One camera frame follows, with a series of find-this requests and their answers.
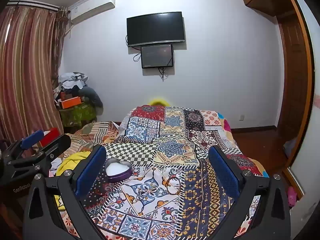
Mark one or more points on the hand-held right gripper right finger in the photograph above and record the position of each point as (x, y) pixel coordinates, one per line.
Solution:
(223, 172)

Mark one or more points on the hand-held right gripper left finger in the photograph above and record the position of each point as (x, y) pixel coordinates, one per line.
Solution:
(90, 172)

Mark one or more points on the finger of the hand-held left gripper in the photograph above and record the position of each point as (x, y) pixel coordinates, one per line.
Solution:
(57, 143)
(32, 138)

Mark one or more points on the purple heart-shaped tin box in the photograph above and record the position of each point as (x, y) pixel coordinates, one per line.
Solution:
(117, 171)

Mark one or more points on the red box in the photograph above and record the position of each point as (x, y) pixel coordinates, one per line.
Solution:
(50, 136)

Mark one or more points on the yellow cloth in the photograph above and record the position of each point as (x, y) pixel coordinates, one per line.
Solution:
(72, 160)

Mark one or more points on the green cloth covered table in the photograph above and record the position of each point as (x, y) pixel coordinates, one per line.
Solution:
(77, 116)

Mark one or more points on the striped orange blanket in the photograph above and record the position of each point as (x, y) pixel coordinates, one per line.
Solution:
(95, 132)

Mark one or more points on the orange box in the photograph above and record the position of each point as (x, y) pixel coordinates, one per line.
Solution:
(71, 102)

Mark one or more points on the patchwork printed blanket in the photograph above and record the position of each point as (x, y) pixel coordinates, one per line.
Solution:
(175, 142)

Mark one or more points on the pile of clothes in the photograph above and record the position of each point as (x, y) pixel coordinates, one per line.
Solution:
(77, 85)

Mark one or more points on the striped red curtain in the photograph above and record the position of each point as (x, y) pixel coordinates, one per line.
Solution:
(27, 67)

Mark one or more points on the pink slipper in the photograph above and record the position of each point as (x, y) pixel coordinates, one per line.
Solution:
(291, 196)

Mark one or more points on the yellow fluffy object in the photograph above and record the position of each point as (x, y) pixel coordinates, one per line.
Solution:
(158, 102)

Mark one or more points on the wooden wardrobe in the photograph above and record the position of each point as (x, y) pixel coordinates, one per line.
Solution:
(292, 80)

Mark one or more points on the white air conditioner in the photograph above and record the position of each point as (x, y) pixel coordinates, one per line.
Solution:
(92, 8)

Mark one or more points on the white wall socket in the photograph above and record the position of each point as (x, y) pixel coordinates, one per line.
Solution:
(241, 117)

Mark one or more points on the small black wall monitor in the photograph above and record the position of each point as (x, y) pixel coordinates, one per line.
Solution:
(157, 56)

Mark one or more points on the black wall television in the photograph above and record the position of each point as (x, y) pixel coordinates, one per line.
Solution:
(155, 28)

